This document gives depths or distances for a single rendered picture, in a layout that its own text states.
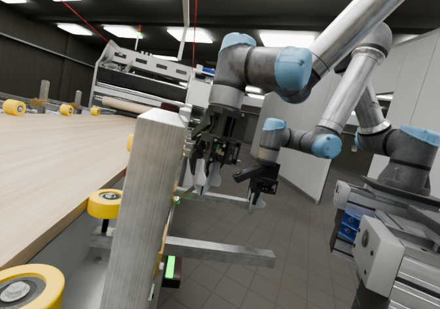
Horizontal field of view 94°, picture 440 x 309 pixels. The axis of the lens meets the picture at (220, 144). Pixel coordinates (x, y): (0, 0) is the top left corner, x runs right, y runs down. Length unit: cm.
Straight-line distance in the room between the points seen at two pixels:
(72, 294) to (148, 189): 58
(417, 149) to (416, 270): 57
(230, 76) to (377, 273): 43
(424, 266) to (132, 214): 44
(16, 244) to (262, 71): 45
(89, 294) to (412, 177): 105
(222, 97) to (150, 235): 32
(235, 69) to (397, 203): 77
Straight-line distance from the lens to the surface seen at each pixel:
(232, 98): 43
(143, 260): 19
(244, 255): 57
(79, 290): 74
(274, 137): 74
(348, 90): 75
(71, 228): 65
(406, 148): 98
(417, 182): 98
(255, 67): 42
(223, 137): 42
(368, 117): 101
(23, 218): 46
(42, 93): 207
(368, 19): 56
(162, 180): 16
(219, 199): 76
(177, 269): 67
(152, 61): 338
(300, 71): 40
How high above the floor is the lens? 112
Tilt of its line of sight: 6 degrees down
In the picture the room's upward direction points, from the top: 14 degrees clockwise
